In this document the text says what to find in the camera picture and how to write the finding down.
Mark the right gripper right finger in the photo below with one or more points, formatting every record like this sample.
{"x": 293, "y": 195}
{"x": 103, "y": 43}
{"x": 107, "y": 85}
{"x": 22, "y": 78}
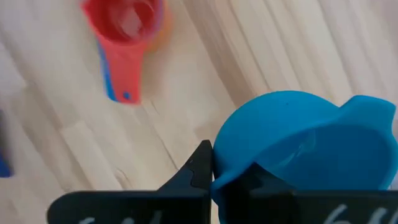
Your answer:
{"x": 311, "y": 208}

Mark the red measuring cup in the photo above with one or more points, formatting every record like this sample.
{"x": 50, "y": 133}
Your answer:
{"x": 124, "y": 68}

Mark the dark blue measuring cup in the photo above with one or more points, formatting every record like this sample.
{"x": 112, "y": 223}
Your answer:
{"x": 3, "y": 168}

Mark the orange measuring cup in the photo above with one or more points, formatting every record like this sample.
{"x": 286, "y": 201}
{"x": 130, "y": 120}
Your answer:
{"x": 164, "y": 31}

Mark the light blue measuring cup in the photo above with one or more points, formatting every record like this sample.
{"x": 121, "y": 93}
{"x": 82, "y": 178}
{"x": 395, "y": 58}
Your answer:
{"x": 295, "y": 124}

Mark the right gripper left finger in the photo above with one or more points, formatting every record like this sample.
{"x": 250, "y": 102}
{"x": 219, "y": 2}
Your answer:
{"x": 174, "y": 205}

